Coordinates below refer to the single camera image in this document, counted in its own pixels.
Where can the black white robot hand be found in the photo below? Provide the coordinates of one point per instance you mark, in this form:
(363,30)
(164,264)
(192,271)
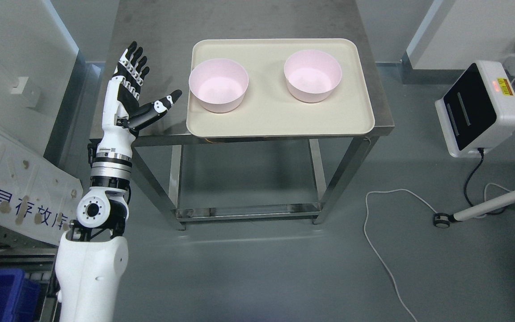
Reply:
(121,110)

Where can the pink bowl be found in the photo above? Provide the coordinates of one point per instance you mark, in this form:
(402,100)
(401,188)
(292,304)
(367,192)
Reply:
(219,85)
(312,75)

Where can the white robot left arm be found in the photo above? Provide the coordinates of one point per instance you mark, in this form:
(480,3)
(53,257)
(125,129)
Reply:
(93,255)

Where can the steel shelf rack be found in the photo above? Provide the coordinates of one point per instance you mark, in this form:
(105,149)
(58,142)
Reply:
(37,259)

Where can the stainless steel table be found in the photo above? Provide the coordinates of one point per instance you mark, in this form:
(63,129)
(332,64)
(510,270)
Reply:
(168,30)

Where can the white sign board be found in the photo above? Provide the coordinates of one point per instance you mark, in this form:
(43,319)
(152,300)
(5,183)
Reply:
(37,199)

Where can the cream plastic tray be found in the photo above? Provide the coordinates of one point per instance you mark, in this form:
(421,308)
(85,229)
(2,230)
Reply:
(268,108)

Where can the blue plastic bin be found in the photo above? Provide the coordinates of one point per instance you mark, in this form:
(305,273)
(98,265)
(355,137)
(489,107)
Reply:
(18,296)

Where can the white stand leg with caster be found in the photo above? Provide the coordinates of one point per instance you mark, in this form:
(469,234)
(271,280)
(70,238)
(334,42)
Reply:
(444,220)

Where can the white black device box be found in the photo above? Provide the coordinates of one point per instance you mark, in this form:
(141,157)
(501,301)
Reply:
(478,111)

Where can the white wall socket box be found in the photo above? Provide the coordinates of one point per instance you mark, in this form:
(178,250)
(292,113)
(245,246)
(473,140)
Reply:
(26,92)

